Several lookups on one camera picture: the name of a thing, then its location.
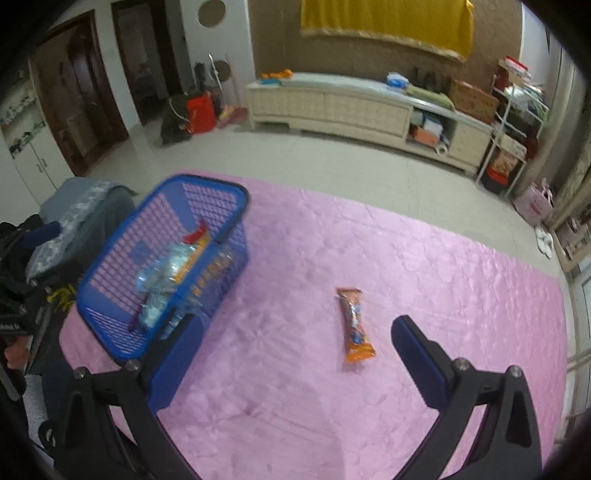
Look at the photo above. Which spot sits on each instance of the person's left hand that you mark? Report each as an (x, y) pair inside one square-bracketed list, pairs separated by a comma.
[(14, 357)]

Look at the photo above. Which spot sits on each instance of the white slippers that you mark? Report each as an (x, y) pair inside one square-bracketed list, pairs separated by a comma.
[(545, 241)]

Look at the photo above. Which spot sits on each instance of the light blue snack packet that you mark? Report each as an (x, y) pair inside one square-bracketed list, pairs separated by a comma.
[(152, 314)]

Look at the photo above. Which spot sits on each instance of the orange snack bar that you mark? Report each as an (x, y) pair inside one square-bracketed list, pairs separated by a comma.
[(355, 325)]

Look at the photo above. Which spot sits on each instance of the wall shelf with ornaments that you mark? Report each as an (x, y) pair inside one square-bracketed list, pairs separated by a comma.
[(21, 120)]

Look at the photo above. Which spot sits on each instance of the dark cloth yellow print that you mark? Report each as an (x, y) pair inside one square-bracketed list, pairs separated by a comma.
[(62, 293)]

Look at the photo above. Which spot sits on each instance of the blue tissue box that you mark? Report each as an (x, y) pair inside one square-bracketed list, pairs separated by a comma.
[(397, 81)]

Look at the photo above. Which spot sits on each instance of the pale blue box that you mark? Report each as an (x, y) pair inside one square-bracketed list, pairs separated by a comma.
[(433, 123)]

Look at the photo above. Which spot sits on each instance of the pink quilted tablecloth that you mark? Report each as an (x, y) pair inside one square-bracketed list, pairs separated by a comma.
[(415, 267)]

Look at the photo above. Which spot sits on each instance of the yellow snack packet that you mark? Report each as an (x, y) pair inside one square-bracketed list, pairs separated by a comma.
[(212, 273)]

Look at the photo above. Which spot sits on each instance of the small round brown disc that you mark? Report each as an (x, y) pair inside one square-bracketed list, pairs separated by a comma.
[(222, 69)]

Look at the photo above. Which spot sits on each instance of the black bag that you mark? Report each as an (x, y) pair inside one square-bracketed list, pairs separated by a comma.
[(173, 122)]

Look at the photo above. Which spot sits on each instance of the silver clear snack packet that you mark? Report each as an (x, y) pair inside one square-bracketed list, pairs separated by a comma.
[(171, 267)]

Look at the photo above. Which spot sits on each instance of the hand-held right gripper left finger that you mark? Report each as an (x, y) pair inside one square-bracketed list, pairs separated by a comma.
[(178, 355)]

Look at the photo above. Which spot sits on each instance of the round brown wall plate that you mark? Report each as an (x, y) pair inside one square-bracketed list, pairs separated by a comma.
[(212, 11)]

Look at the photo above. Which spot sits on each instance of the dark bottles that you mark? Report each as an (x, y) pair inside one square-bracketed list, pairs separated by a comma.
[(429, 78)]

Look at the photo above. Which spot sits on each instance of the yellow cloth cover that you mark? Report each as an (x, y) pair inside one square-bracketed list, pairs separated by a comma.
[(383, 18)]

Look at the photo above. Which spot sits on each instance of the small red snack packet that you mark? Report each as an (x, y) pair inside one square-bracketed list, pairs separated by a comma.
[(199, 240)]

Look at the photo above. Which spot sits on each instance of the red bag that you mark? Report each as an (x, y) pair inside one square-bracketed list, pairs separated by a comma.
[(202, 113)]

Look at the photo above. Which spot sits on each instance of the orange box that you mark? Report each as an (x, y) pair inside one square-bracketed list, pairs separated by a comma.
[(425, 135)]

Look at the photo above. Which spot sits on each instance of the green cushion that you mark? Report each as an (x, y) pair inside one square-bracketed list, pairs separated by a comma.
[(429, 98)]

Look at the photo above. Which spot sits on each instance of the white storage rack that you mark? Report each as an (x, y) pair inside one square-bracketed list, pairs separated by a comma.
[(512, 129)]

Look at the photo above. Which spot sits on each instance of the cream television cabinet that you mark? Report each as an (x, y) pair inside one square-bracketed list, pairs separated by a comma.
[(332, 108)]

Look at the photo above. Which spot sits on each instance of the plate of oranges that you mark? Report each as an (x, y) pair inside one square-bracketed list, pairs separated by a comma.
[(277, 74)]

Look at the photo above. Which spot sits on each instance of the pink bag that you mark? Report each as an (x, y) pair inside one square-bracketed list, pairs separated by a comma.
[(533, 203)]

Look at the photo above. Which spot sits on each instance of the white cupboard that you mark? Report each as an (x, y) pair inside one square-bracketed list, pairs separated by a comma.
[(32, 170)]

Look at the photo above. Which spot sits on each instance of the broom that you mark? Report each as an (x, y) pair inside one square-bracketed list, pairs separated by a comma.
[(231, 113)]

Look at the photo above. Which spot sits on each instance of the brown cardboard box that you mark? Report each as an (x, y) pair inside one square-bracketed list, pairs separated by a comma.
[(473, 100)]

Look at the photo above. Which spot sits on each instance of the blue plastic basket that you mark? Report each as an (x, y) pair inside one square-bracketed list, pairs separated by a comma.
[(221, 286)]

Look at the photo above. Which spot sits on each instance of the grey covered chair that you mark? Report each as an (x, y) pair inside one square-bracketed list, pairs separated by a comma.
[(92, 207)]

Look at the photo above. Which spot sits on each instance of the dark wooden door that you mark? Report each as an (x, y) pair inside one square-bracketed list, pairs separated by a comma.
[(74, 101), (143, 60)]

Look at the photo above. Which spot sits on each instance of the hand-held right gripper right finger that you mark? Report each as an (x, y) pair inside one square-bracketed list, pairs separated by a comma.
[(420, 357)]

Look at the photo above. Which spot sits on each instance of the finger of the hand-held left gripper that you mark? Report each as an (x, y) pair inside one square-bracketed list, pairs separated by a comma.
[(27, 290), (46, 231)]

